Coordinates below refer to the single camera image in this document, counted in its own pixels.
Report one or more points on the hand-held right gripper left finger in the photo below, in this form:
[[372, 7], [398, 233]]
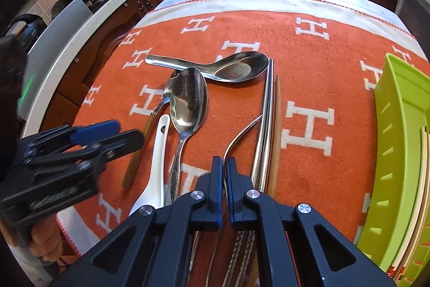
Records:
[[216, 193]]

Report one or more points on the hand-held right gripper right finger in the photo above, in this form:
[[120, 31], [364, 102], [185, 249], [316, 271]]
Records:
[[231, 193]]

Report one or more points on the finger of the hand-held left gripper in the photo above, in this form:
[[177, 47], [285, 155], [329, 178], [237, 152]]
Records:
[[97, 130], [124, 140]]

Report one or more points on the white ceramic spoon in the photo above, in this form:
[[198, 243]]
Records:
[[153, 179]]

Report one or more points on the stainless steel fork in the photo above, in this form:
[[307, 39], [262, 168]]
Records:
[[242, 131]]

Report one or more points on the brown wooden chopstick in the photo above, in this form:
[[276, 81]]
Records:
[[276, 139]]

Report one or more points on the large stainless steel spoon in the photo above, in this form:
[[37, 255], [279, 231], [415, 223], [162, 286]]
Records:
[[188, 102]]

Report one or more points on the stainless steel chopstick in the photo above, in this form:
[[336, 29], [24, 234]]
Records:
[[265, 105], [269, 105]]

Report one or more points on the stainless steel soup spoon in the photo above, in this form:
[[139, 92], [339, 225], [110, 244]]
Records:
[[235, 70]]

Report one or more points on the green plastic utensil tray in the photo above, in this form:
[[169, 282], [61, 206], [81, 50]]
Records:
[[393, 139]]

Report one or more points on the light bamboo chopstick red end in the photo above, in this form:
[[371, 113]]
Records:
[[424, 152], [404, 246]]

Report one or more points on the person's left hand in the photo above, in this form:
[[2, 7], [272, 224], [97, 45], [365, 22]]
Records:
[[45, 240]]

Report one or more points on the stainless steel splash panel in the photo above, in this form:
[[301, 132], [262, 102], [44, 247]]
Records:
[[53, 48]]

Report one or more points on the black kettle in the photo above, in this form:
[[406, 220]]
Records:
[[33, 28]]

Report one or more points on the orange patterned blanket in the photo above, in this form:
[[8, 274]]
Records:
[[319, 48]]

